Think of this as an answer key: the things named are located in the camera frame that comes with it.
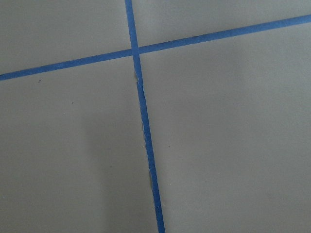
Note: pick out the long blue tape strip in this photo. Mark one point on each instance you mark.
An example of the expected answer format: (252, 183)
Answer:
(144, 116)

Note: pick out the crossing blue tape strip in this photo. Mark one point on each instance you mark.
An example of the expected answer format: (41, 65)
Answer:
(160, 46)

